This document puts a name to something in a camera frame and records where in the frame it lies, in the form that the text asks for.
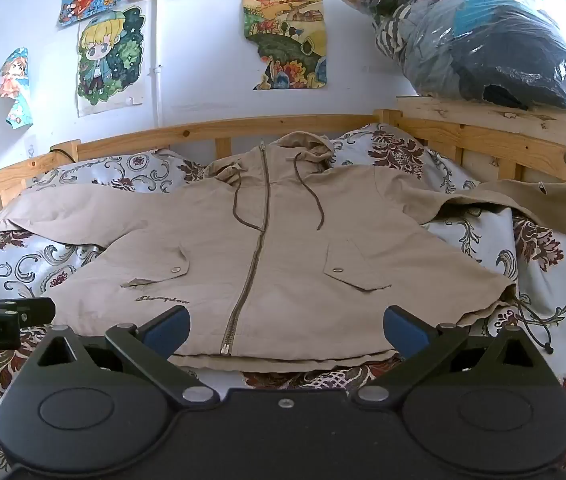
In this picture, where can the beige hooded zip jacket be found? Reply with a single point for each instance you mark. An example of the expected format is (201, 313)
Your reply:
(283, 260)

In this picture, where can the blond cartoon figure poster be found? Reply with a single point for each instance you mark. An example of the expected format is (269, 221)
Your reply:
(108, 60)

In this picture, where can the small torn cartoon poster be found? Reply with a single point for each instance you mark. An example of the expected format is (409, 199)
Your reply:
(12, 85)

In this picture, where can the white wall conduit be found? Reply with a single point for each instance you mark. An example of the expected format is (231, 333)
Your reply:
(158, 60)

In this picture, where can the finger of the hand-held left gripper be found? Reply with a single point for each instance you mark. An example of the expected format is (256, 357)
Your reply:
(28, 309)

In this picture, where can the white floral bed blanket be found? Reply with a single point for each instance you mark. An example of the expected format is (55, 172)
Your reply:
(548, 280)

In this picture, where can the landscape drawing poster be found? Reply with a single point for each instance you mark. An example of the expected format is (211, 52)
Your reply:
(285, 35)

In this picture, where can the wooden bed frame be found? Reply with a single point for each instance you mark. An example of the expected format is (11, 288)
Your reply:
(483, 140)

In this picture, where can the clear bag of clothes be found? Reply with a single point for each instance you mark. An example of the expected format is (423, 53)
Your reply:
(483, 45)

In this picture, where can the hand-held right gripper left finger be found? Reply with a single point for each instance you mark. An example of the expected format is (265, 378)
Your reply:
(169, 331)

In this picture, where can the beige folded garment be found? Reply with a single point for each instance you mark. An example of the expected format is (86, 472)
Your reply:
(553, 205)

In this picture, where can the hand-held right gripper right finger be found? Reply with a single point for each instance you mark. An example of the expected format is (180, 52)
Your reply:
(403, 331)

